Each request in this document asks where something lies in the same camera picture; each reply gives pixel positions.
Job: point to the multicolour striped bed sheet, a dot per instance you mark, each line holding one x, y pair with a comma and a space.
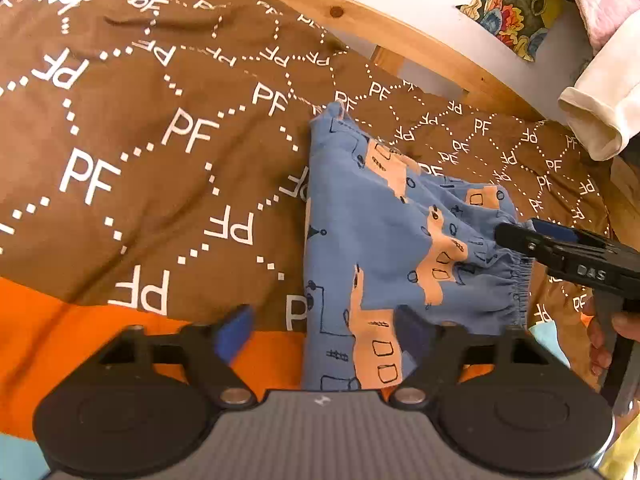
50, 340

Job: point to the brown printed blanket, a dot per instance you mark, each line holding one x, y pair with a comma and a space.
125, 110

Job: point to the blue pants with orange print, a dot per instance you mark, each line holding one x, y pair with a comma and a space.
380, 230

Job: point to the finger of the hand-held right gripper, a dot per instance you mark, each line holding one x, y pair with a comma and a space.
555, 230
520, 240

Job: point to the floral cushion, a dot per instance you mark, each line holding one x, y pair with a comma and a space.
510, 10

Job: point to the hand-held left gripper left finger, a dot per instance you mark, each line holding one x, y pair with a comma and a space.
235, 330

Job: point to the person's right hand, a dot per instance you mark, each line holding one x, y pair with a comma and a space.
629, 327

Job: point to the wooden bed frame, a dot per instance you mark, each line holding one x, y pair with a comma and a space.
400, 30

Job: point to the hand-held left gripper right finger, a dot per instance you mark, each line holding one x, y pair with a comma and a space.
411, 331

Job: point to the pink garment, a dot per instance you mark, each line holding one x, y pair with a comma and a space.
600, 5

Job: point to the cream garment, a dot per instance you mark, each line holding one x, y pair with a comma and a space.
600, 110

